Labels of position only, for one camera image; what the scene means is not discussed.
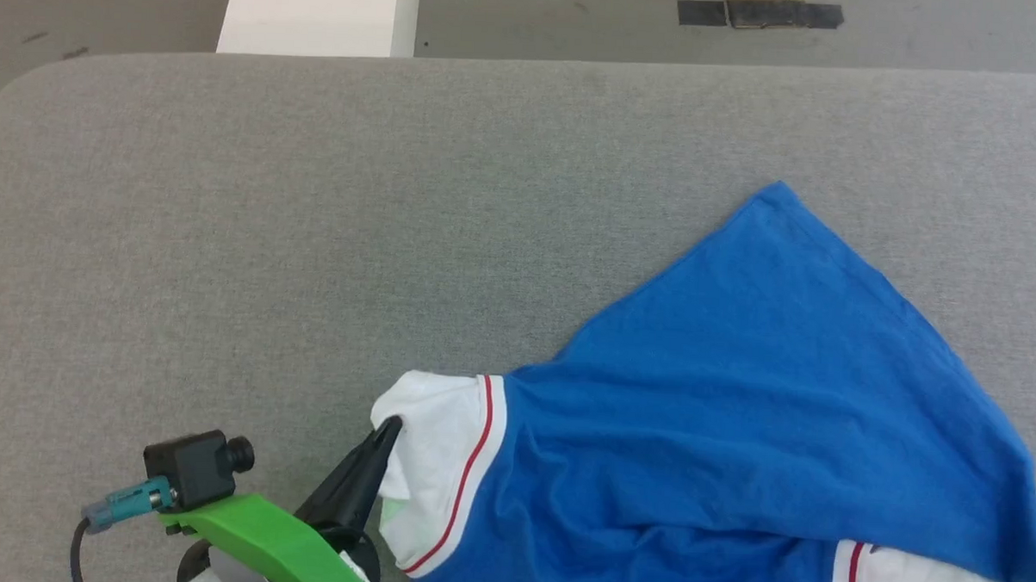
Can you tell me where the blue white sports jersey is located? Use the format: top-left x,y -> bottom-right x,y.
364,167 -> 1036,582

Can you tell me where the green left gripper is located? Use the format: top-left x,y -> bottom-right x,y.
156,406 -> 405,582

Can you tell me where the white rectangular box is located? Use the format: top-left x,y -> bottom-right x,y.
216,0 -> 420,61

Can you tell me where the black taped floor plate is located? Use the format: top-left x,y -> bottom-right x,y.
723,0 -> 846,33

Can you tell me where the small black tape patch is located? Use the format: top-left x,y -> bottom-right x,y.
676,0 -> 728,28

